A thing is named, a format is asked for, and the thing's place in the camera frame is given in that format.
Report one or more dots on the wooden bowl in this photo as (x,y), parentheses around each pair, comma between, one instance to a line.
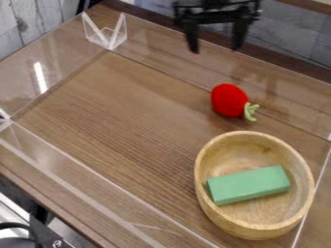
(270,216)

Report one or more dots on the clear acrylic tray enclosure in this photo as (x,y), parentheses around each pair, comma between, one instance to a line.
(107,125)

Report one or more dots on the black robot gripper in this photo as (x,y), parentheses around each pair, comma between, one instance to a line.
(193,12)

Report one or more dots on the red knitted strawberry toy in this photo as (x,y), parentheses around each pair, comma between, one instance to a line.
(230,102)

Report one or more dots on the green rectangular block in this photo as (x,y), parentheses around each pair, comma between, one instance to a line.
(247,185)

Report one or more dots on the black metal bracket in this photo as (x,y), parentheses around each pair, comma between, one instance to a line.
(47,237)

